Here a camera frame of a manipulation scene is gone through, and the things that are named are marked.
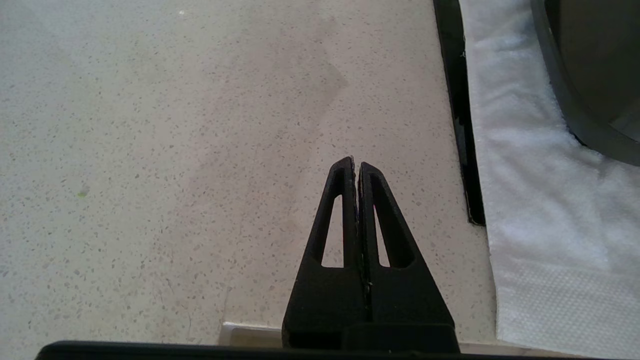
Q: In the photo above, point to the black Midea rice cooker base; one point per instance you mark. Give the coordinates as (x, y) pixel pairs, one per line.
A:
(600, 75)

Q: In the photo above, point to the long black flat strip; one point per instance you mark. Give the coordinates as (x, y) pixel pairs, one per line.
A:
(457, 100)

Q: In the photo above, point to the white terry towel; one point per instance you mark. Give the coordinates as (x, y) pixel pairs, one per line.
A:
(550, 200)

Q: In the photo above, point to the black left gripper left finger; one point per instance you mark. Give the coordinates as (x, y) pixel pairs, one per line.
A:
(325, 305)

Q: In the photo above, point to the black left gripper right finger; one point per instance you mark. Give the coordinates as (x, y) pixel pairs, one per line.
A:
(405, 300)

